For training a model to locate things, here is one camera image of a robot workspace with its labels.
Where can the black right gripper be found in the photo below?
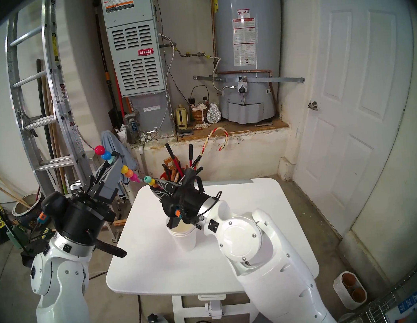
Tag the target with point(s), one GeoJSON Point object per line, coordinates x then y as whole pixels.
{"type": "Point", "coordinates": [187, 203]}

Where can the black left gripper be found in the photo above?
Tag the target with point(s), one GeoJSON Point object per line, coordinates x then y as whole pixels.
{"type": "Point", "coordinates": [82, 219]}

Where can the multicolour bead marker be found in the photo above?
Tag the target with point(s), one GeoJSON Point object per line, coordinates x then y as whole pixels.
{"type": "Point", "coordinates": [99, 150]}

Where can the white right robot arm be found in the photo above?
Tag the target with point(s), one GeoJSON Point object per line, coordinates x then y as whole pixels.
{"type": "Point", "coordinates": [259, 268]}

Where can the red tool bucket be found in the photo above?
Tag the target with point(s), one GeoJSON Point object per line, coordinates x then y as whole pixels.
{"type": "Point", "coordinates": [163, 175]}

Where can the black grip loppers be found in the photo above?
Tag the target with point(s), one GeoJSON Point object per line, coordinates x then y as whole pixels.
{"type": "Point", "coordinates": [198, 170]}

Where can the blue hanging cloth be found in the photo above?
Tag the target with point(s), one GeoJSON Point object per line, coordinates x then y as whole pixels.
{"type": "Point", "coordinates": [121, 149]}

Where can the white pvc pipe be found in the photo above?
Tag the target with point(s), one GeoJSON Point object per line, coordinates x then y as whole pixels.
{"type": "Point", "coordinates": [142, 162]}

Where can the red white candy cane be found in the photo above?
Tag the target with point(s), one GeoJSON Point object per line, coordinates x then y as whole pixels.
{"type": "Point", "coordinates": [208, 141]}

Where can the yellow green thermos jug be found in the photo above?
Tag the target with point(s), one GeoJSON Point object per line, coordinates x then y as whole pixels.
{"type": "Point", "coordinates": [181, 118]}

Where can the black shovel orange collar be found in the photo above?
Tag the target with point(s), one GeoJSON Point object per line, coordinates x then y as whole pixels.
{"type": "Point", "coordinates": [109, 99]}

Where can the dark glazed ceramic pot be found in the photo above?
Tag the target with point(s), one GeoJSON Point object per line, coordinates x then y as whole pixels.
{"type": "Point", "coordinates": [30, 216]}

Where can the foil wrapped lump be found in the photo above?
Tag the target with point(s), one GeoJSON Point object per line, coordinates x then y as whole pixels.
{"type": "Point", "coordinates": [213, 114]}

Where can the aluminium extension ladder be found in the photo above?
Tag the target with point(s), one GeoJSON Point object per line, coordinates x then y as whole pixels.
{"type": "Point", "coordinates": [58, 104]}

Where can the plywood platform board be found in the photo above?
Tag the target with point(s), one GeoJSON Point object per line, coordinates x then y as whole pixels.
{"type": "Point", "coordinates": [242, 127]}

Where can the wooden stake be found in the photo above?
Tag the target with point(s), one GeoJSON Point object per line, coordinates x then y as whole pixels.
{"type": "Point", "coordinates": [5, 182]}

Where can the green plastic bottle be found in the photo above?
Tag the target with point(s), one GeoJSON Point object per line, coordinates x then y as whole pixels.
{"type": "Point", "coordinates": [16, 238]}

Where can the black dustpan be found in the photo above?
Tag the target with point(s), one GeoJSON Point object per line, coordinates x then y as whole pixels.
{"type": "Point", "coordinates": [25, 259]}

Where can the grey Bryant furnace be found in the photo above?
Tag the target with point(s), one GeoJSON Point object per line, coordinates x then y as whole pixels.
{"type": "Point", "coordinates": [137, 67]}

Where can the white table stand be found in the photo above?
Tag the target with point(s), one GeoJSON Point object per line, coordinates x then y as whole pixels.
{"type": "Point", "coordinates": [179, 312]}

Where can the black table base knob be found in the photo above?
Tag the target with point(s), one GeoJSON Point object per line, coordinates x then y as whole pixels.
{"type": "Point", "coordinates": [152, 319]}

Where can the grey water heater tank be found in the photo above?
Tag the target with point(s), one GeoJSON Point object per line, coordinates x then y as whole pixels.
{"type": "Point", "coordinates": [253, 89]}

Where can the brass gas pipe with valve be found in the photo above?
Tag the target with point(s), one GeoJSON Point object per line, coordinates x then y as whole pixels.
{"type": "Point", "coordinates": [194, 54]}

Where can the silver door knob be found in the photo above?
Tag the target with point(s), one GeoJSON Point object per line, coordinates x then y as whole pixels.
{"type": "Point", "coordinates": [313, 106]}

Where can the white panel door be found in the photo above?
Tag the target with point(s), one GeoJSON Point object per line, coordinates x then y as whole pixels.
{"type": "Point", "coordinates": [347, 113]}

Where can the white holder with brown tubes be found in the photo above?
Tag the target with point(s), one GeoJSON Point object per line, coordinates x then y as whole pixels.
{"type": "Point", "coordinates": [344, 293]}

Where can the clear plastic jar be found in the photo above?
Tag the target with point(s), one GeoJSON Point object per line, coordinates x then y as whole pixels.
{"type": "Point", "coordinates": [350, 321]}

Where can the blue white printed box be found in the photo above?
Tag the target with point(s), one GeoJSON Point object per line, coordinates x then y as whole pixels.
{"type": "Point", "coordinates": [408, 299]}

